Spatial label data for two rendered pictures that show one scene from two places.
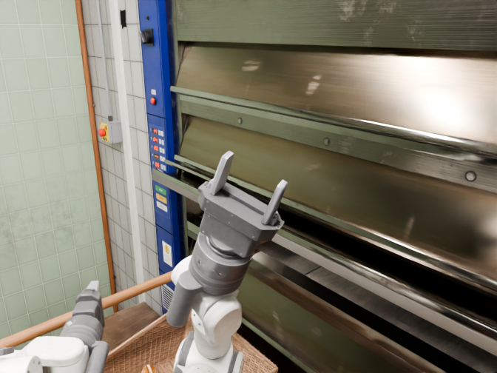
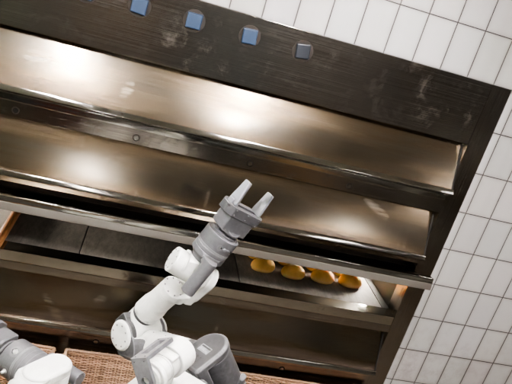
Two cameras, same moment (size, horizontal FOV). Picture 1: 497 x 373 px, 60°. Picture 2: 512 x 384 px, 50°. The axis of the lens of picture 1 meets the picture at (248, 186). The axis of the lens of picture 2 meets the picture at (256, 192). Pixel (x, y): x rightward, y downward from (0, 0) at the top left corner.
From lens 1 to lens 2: 1.12 m
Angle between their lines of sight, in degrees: 59
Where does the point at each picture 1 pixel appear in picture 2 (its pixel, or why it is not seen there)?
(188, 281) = (212, 262)
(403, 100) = (210, 113)
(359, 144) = (168, 141)
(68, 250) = not seen: outside the picture
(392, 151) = (197, 147)
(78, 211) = not seen: outside the picture
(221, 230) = (236, 225)
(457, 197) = (236, 176)
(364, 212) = (170, 192)
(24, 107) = not seen: outside the picture
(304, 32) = (121, 44)
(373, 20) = (193, 54)
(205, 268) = (225, 251)
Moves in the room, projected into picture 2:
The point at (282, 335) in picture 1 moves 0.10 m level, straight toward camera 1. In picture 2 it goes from (60, 315) to (77, 331)
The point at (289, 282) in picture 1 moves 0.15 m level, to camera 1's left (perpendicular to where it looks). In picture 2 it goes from (73, 263) to (35, 275)
